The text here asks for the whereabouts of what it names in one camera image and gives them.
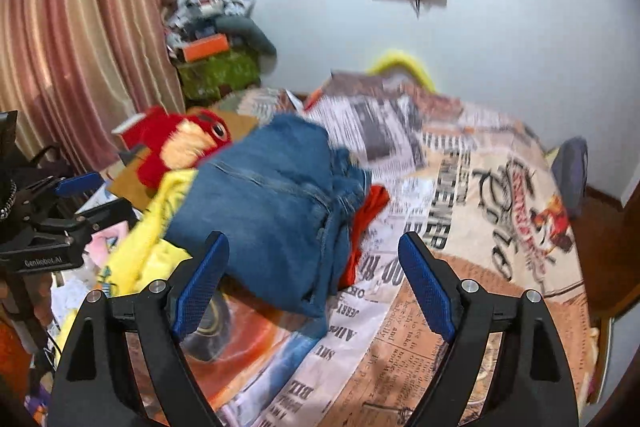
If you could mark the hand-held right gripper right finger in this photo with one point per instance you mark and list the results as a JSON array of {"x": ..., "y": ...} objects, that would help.
[{"x": 427, "y": 287}]

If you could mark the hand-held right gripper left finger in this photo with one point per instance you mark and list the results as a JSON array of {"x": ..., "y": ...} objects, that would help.
[{"x": 200, "y": 292}]

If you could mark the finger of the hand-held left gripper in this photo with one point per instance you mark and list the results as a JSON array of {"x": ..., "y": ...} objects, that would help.
[
  {"x": 80, "y": 184},
  {"x": 107, "y": 212}
]

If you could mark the blue denim jeans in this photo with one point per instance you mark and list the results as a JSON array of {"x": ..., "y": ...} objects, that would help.
[{"x": 265, "y": 207}]

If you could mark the yellow printed garment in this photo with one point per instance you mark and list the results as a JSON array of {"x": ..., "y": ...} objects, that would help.
[{"x": 145, "y": 237}]

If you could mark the red plush toy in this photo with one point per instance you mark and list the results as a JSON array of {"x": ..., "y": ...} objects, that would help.
[{"x": 155, "y": 157}]

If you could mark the red cloth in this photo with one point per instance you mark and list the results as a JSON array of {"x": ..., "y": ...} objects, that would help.
[{"x": 370, "y": 217}]

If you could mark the newspaper print bed sheet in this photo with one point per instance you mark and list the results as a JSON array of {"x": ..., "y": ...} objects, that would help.
[{"x": 450, "y": 187}]

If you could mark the pink striped curtain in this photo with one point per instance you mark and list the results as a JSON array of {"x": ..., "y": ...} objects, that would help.
[{"x": 75, "y": 32}]

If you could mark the green bag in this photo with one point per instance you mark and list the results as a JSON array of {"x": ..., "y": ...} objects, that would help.
[{"x": 220, "y": 74}]

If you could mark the grey blue pillow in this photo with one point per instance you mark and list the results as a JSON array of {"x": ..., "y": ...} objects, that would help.
[{"x": 570, "y": 177}]

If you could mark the orange box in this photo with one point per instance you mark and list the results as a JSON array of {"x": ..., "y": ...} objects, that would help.
[{"x": 205, "y": 47}]

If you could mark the pile of clutter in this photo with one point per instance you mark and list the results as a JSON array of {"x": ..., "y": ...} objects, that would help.
[{"x": 200, "y": 9}]

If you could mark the grey neck pillow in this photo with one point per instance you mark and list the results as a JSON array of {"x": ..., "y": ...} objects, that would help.
[{"x": 250, "y": 32}]

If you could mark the yellow pillow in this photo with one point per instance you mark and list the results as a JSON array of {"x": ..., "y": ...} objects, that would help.
[{"x": 405, "y": 59}]

